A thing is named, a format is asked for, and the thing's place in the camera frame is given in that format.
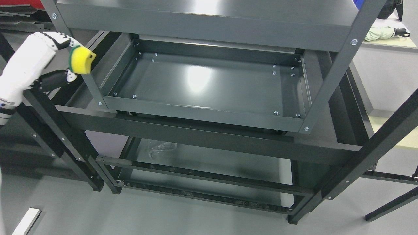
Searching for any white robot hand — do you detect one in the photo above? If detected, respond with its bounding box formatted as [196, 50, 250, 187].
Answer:
[0, 32, 82, 106]

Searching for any green yellow sponge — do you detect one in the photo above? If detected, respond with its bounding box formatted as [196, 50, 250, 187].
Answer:
[69, 45, 97, 75]

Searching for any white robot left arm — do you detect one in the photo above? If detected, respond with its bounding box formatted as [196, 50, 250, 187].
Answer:
[0, 31, 83, 127]

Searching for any dark grey shelf cart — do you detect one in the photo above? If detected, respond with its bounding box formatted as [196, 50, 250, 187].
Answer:
[42, 0, 384, 134]

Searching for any black metal shelf rack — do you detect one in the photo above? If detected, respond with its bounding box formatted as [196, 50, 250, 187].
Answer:
[0, 20, 418, 224]

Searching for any clear plastic bag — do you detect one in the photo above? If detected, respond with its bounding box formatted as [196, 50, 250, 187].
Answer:
[146, 140, 178, 159]

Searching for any white floor bar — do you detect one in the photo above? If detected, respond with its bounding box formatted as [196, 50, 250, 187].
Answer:
[12, 207, 42, 235]

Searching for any light green folded umbrella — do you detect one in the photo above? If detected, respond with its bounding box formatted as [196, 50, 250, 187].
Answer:
[364, 26, 411, 42]

